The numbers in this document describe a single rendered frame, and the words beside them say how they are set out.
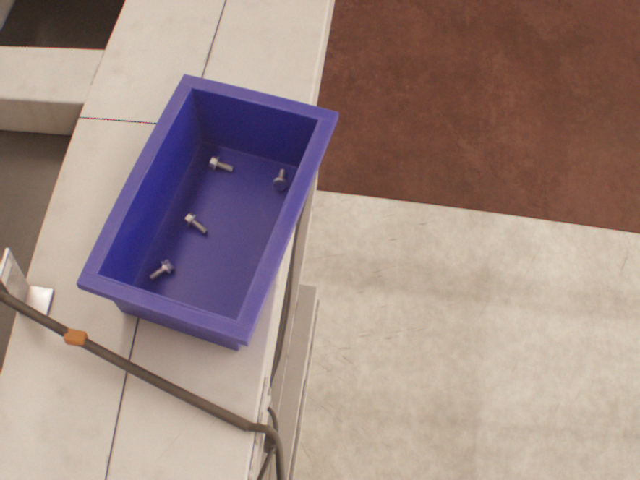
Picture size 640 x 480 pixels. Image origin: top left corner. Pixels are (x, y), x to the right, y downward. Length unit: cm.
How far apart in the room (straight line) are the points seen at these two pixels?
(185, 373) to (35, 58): 42
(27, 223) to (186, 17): 29
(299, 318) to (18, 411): 57
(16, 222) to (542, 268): 118
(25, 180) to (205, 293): 29
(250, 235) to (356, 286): 93
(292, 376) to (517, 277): 72
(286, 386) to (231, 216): 42
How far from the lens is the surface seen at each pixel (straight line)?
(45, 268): 83
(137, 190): 75
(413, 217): 181
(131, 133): 89
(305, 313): 123
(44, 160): 98
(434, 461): 161
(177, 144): 81
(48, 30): 112
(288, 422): 117
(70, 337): 74
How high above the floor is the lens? 154
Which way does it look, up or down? 61 degrees down
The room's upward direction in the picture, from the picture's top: 2 degrees clockwise
